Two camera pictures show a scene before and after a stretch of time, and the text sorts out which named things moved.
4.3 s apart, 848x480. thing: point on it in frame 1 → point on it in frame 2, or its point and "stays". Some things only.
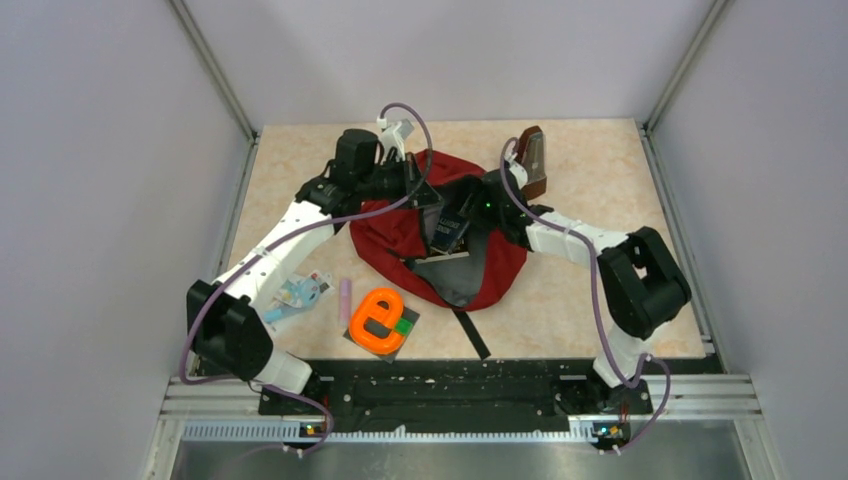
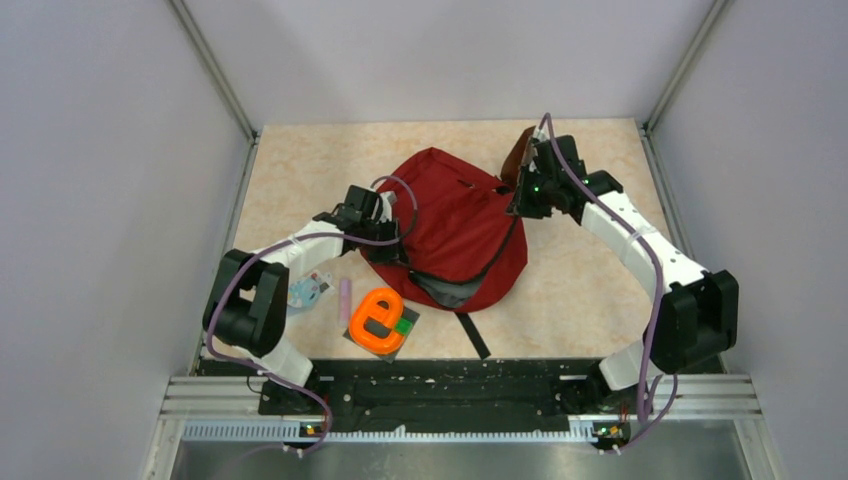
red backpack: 442,254 stays
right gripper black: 472,202 → 521,206
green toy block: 403,326 stays
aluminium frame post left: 203,54 stays
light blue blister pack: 304,291 stays
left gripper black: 408,169 → 392,253
